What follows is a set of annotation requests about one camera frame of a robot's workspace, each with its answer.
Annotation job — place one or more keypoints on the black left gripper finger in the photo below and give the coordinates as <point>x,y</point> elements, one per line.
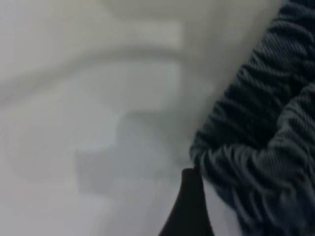
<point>189,209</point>

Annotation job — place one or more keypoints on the blue denim children's jeans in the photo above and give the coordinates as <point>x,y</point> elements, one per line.
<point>258,123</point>

